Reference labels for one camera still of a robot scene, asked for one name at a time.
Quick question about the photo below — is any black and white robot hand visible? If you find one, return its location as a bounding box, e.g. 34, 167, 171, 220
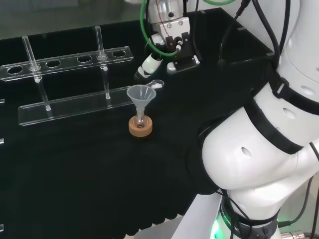
133, 17, 201, 82

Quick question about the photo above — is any clear weighing funnel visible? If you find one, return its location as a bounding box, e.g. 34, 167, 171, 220
145, 79, 165, 90

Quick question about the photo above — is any clear plastic funnel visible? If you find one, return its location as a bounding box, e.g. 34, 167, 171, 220
126, 85, 157, 118

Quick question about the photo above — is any clear acrylic funnel stand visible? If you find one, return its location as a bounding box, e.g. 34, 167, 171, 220
0, 25, 135, 127

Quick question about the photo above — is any small round-bottom glass flask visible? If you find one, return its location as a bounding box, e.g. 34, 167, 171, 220
133, 109, 148, 129

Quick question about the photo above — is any black cloth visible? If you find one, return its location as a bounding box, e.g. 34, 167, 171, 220
0, 7, 276, 237

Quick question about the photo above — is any thin black cable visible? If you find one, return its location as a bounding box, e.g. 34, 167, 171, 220
219, 0, 250, 67

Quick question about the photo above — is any green cable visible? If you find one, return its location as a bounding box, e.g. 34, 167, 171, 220
139, 0, 232, 57

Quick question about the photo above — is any thick black cable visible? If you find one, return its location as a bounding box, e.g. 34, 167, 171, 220
251, 0, 286, 65

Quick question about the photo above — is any cork ring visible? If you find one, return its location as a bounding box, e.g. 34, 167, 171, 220
128, 116, 154, 138

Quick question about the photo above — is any black cable with plug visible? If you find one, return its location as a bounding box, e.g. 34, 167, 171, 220
277, 141, 319, 227

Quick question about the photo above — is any metal cable connector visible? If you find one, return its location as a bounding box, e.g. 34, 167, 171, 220
281, 231, 319, 239

